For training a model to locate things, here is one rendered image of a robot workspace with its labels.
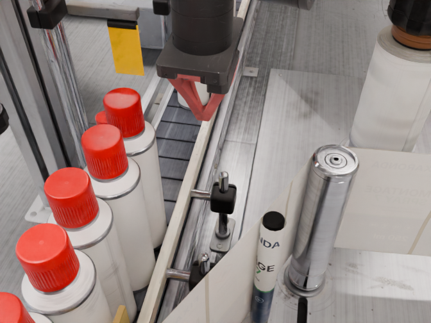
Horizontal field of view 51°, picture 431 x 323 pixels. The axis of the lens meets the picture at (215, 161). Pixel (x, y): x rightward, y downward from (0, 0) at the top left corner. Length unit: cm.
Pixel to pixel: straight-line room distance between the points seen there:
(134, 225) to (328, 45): 69
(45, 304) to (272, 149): 41
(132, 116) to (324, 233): 20
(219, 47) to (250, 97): 42
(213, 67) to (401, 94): 24
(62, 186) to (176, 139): 35
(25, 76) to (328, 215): 33
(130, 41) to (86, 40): 59
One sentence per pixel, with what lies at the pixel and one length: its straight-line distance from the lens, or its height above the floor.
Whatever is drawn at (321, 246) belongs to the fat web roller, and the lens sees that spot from 44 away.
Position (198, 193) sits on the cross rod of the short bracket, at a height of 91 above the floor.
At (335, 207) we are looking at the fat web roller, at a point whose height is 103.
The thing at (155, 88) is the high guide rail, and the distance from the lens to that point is 63.
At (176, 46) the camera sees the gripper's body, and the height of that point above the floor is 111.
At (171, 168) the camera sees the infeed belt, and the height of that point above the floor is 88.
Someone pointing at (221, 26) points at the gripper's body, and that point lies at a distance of 41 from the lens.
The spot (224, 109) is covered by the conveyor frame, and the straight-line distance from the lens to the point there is 72.
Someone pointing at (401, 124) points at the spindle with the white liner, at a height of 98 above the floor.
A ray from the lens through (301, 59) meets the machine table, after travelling 95.
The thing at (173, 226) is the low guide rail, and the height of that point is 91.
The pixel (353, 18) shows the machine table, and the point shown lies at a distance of 113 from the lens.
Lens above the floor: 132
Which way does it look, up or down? 45 degrees down
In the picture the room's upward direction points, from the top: straight up
